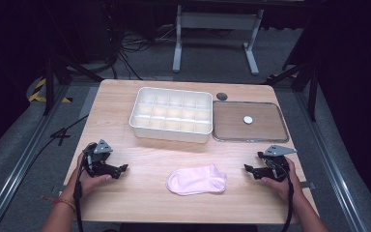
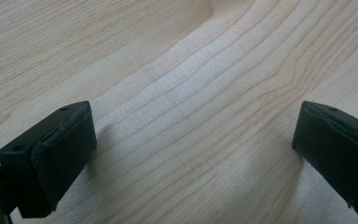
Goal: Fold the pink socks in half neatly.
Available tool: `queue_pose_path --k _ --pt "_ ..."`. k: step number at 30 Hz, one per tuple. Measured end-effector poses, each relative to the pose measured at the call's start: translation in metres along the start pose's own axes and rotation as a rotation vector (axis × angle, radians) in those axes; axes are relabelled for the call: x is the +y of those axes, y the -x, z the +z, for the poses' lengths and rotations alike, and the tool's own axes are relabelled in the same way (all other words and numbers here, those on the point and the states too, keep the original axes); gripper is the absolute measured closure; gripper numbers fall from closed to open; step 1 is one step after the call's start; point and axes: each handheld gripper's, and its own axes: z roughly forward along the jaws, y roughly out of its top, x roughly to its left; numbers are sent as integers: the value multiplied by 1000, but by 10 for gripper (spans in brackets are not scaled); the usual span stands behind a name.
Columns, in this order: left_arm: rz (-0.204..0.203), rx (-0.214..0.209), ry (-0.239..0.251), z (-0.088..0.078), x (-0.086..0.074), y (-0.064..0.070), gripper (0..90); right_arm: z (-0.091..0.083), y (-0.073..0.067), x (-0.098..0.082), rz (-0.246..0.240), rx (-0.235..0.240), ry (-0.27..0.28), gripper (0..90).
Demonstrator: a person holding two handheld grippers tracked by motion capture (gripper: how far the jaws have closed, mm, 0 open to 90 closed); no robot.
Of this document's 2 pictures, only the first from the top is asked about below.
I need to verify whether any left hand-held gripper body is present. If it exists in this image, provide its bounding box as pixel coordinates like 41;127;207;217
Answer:
81;138;114;178

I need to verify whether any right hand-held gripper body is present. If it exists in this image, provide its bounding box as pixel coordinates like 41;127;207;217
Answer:
256;144;298;182

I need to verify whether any pink sock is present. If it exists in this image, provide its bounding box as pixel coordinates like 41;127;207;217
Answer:
165;163;228;196

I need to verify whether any person's right hand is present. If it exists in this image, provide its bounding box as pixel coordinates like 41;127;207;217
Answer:
260;157;303;203

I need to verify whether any person's left hand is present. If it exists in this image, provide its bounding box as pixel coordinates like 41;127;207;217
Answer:
65;153;113;204

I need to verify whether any white divided storage box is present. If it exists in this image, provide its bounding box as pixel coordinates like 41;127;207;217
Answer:
128;86;214;144

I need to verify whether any black metal stand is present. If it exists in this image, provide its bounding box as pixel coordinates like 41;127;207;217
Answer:
43;52;104;116
263;60;321;123

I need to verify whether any yellow black hazard tape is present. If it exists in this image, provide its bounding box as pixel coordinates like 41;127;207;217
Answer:
28;77;73;104

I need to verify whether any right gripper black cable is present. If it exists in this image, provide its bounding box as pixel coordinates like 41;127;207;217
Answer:
279;167;296;232

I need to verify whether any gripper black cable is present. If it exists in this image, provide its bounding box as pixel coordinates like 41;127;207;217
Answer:
72;154;90;232
279;167;296;232

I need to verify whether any thin black floor cable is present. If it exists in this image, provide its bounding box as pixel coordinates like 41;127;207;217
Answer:
28;114;90;162

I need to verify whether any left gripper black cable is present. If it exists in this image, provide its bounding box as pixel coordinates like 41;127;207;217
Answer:
72;154;90;232

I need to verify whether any red string bracelet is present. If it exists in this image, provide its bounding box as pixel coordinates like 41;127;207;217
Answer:
42;194;77;213

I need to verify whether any aluminium floor rail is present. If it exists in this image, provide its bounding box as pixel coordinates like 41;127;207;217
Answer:
0;84;71;232
294;90;370;232

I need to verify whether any bundle of black floor cables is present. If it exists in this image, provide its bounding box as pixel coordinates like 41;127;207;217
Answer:
107;18;178;81

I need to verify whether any white metal table frame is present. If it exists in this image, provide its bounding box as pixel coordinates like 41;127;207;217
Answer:
172;4;265;76

